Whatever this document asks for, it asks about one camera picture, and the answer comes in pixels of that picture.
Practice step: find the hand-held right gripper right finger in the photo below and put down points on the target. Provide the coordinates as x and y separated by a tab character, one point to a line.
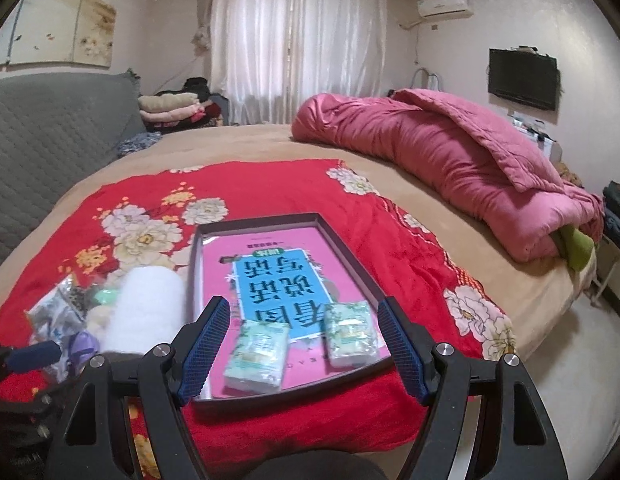
402	355

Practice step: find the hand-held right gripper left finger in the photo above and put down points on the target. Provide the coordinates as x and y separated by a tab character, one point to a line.
205	355

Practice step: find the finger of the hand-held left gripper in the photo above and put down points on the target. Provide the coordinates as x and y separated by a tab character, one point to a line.
32	355

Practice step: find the green tissue packet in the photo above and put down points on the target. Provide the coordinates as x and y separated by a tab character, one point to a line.
257	355
350	335

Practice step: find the cream teddy bear lilac dress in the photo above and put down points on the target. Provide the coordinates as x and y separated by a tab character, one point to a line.
99	321

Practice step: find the white towel roll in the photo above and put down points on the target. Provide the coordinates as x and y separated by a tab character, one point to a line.
145	310

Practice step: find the dark rectangular tray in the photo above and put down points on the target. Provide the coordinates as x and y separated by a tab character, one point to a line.
351	246

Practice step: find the white floral cloth scrunchie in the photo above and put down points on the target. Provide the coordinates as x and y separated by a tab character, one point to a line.
47	317

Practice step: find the leopard print cloth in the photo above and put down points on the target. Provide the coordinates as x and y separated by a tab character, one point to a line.
77	296

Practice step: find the green item in clear wrap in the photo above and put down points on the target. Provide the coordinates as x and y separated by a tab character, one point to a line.
107	298

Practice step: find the pink and blue book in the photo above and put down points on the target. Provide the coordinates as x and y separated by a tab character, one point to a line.
270	285

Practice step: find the red floral blanket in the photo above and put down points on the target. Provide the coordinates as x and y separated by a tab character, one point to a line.
290	195

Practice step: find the pink quilt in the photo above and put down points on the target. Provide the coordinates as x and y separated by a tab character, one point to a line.
440	160

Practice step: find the green cloth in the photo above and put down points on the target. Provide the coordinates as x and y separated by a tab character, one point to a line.
575	247

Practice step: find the white rack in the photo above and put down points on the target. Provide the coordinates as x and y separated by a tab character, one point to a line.
602	275

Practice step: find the blue patterned cloth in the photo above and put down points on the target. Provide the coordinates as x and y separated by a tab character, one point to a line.
137	145

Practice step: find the beige bed sheet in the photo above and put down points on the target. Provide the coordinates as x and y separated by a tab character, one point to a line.
270	142

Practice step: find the grey quilted headboard cover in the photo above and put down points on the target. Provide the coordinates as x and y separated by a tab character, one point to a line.
50	130

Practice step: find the folded light clothes pile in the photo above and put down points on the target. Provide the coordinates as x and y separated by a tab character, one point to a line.
167	107

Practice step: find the shelf clutter under television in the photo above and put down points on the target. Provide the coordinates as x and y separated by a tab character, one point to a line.
537	135

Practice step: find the folded dark clothes stack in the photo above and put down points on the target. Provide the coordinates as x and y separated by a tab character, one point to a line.
617	210

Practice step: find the dark clothes pile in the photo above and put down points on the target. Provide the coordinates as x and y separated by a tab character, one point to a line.
205	92

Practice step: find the white sheer curtain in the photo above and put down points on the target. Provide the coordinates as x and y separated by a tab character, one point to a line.
290	35

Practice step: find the white air conditioner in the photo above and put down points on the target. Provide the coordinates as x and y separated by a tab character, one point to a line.
444	4

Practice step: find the black wall television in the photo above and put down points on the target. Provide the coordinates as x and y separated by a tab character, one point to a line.
522	79

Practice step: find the floral wall panel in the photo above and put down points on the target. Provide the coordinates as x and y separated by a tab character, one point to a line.
55	15

